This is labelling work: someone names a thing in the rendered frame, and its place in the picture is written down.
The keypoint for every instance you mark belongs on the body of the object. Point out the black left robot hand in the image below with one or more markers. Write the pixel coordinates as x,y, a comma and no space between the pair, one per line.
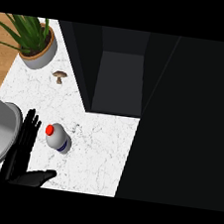
19,158

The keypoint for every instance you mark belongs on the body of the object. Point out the red-capped white water bottle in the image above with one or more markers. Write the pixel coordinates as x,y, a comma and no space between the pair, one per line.
58,138

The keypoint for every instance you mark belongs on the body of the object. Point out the dark grey open cabinet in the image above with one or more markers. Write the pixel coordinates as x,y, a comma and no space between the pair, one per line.
119,81

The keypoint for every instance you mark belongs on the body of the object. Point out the dark grey cabinet door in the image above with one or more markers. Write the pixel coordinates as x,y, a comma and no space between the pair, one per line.
188,127

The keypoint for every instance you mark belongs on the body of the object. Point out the brown mushroom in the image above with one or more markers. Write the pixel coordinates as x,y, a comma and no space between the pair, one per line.
59,75

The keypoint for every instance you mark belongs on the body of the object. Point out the green plant in grey pot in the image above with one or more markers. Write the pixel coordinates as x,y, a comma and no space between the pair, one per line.
36,42

